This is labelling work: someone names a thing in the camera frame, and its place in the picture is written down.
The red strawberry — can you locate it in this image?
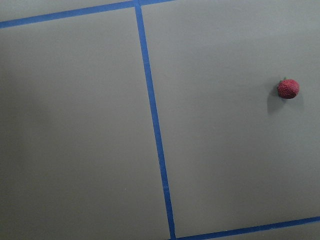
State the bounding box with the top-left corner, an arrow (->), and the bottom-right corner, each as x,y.
277,77 -> 300,100

